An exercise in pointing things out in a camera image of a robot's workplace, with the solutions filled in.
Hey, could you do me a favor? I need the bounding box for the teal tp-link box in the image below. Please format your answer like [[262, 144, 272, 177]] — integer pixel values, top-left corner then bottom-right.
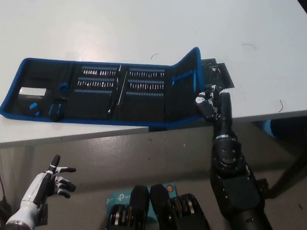
[[106, 183, 177, 220]]

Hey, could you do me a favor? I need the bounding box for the black power cable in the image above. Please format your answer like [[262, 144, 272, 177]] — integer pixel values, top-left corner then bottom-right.
[[0, 177, 12, 216]]

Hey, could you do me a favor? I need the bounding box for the white label card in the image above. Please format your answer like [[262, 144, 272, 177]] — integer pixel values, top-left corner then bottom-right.
[[19, 87, 47, 96]]

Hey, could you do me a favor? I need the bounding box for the blue black office chair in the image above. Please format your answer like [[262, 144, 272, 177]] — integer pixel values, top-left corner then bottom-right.
[[251, 119, 307, 199]]

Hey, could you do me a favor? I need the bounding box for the silver extension bar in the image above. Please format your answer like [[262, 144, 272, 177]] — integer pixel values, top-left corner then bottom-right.
[[117, 70, 127, 106]]

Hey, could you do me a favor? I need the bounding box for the blue black toolkit roll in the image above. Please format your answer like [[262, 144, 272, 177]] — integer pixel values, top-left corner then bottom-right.
[[0, 47, 204, 127]]

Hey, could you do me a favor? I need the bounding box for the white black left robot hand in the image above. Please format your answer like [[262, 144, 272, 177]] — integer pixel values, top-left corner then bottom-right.
[[20, 154, 77, 208]]

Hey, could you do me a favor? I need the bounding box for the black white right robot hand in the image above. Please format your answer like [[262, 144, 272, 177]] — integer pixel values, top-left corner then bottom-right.
[[195, 84, 237, 139]]

